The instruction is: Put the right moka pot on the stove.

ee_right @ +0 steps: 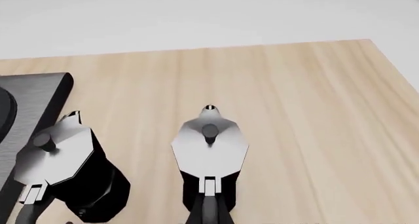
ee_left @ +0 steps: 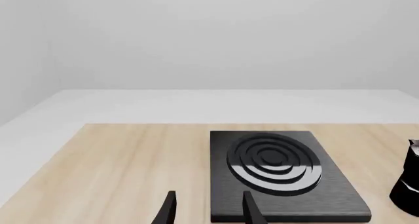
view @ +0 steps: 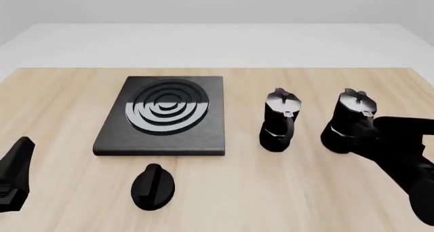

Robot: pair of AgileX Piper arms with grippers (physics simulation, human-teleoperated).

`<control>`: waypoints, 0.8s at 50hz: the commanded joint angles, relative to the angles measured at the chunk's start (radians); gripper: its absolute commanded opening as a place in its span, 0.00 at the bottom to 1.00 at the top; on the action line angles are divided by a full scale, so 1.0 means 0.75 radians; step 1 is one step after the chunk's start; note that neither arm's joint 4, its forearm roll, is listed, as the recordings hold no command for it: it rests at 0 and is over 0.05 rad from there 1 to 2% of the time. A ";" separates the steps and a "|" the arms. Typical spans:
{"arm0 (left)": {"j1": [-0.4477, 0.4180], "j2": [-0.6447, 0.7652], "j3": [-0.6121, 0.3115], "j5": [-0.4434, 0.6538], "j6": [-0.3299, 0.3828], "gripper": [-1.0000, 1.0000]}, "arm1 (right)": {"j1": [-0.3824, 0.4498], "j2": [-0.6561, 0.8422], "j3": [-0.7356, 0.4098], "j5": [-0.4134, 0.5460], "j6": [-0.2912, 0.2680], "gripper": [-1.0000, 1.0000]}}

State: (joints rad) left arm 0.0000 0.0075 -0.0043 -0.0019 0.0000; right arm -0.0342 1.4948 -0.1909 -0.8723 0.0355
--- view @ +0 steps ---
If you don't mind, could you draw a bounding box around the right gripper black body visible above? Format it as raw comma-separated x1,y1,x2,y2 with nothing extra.
411,150,434,231

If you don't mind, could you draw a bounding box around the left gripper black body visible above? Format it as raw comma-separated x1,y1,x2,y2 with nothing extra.
0,178,31,214

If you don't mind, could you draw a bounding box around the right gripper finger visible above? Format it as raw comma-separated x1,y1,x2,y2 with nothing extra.
372,116,434,144
359,136,422,193

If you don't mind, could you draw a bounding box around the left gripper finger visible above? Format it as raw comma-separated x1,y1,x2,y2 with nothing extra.
0,136,36,191

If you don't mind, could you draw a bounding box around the large black moka pot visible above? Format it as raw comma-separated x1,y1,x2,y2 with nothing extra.
320,88,379,155

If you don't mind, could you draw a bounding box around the flat black stove plate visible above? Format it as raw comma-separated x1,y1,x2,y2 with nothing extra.
92,75,226,157

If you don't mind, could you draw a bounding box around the small black moka pot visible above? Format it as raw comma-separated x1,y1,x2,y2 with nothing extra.
259,88,302,153

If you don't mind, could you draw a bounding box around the round black stove knob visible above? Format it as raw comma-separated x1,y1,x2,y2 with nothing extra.
130,163,176,212

